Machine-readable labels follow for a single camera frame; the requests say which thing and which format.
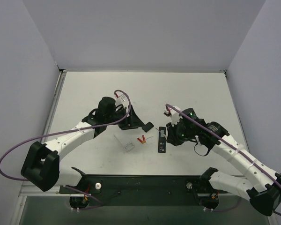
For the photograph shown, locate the black battery cover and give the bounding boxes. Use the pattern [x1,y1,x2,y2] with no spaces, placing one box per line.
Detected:
[141,122,154,133]

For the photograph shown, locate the black remote control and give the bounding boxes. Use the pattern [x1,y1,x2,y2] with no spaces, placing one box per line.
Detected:
[158,127,166,153]

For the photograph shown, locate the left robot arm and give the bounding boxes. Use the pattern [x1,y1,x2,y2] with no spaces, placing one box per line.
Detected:
[21,97,144,191]

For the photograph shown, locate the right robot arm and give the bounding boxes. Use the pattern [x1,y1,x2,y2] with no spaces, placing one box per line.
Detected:
[164,104,281,216]

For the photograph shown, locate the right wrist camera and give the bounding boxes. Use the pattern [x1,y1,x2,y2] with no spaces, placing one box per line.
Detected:
[164,107,182,127]

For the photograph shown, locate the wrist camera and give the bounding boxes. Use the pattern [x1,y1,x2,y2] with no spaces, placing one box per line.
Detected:
[164,107,182,127]
[115,92,129,107]

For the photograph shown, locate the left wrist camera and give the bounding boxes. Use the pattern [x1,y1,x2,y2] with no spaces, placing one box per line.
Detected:
[115,92,129,107]

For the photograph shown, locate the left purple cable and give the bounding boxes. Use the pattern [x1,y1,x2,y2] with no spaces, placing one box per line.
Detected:
[0,90,132,181]

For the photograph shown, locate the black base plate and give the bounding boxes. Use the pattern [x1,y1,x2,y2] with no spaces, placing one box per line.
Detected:
[59,175,219,206]

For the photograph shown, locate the aluminium frame rail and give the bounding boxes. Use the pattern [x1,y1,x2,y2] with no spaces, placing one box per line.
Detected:
[18,174,271,197]

